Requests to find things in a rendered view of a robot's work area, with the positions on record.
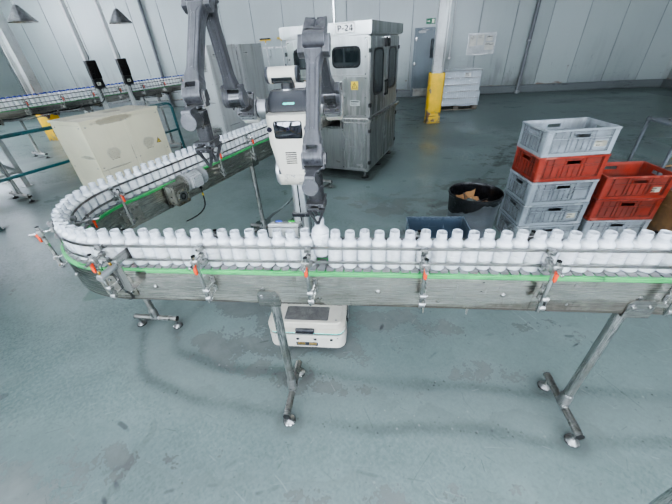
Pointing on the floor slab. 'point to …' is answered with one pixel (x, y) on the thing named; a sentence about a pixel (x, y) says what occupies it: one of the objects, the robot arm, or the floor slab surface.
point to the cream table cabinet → (111, 140)
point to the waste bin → (480, 217)
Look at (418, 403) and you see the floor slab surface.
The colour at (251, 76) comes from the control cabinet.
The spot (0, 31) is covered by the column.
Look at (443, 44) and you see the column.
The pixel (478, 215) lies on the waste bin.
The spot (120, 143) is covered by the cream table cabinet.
